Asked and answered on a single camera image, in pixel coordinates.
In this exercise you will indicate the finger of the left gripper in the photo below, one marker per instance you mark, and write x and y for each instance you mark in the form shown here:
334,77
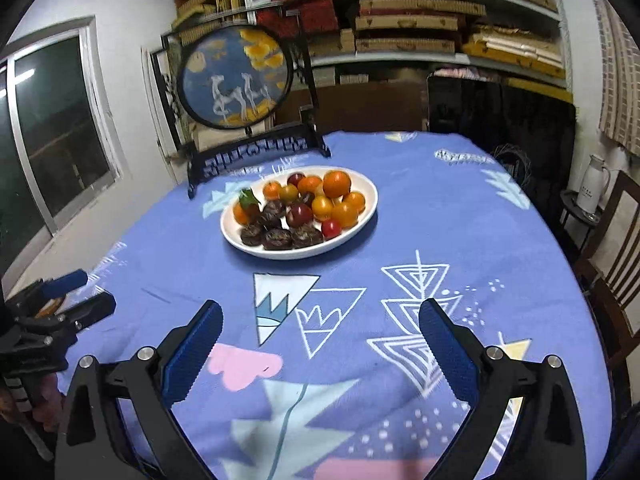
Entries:
60,287
88,312

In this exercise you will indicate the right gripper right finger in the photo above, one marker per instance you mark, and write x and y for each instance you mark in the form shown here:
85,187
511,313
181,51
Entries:
547,441

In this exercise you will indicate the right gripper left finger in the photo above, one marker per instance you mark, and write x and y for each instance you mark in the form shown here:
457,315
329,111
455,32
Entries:
117,421

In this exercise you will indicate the dark brown passion fruit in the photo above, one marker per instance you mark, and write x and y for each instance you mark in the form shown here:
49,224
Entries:
277,239

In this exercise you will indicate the purple red plum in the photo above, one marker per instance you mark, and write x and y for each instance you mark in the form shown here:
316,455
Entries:
298,215

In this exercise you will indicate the large orange mandarin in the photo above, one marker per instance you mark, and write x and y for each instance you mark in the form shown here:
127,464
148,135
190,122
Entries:
336,184

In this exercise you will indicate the dark red plum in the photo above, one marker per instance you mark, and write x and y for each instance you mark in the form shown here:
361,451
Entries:
295,179

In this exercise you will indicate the left hand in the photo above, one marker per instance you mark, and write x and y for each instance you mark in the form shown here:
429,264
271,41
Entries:
47,411

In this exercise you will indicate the aluminium sliding window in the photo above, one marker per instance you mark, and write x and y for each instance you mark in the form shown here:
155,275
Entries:
59,149

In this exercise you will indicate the wooden chair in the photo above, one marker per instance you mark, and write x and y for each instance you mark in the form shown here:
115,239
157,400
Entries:
608,271

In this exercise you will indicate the small orange mandarin front left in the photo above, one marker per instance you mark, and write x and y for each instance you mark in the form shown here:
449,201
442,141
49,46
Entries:
245,215

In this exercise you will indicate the blue patterned tablecloth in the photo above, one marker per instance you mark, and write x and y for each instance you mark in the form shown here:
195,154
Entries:
321,371

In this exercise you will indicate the orange mandarin far left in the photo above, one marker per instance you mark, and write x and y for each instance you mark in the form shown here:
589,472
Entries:
271,190

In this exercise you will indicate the yellow small fruit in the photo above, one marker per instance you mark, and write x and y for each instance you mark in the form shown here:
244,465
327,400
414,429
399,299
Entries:
288,194

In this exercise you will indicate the orange mandarin centre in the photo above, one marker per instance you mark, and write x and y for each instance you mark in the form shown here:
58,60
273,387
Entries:
310,184

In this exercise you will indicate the pale yellow round fruit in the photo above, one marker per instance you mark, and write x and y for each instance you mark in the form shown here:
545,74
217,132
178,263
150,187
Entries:
322,208

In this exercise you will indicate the white thermos jug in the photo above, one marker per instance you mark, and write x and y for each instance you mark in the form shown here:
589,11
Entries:
595,182

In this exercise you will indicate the red tomato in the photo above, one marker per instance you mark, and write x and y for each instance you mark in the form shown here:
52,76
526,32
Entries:
331,228

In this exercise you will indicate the round deer embroidery screen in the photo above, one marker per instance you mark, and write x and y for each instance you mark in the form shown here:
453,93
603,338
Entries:
238,91

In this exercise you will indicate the orange mandarin near plate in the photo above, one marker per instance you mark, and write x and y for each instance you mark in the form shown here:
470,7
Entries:
345,214

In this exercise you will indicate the orange mandarin right middle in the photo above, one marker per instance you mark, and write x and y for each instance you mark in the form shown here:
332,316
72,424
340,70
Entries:
356,200

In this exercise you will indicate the white oval plate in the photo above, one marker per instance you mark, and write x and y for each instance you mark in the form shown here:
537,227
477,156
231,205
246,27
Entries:
272,214

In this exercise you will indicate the checkered curtain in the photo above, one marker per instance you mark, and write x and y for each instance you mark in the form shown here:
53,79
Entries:
619,117

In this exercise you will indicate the white metal storage shelf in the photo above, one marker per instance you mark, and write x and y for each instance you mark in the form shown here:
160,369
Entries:
509,38

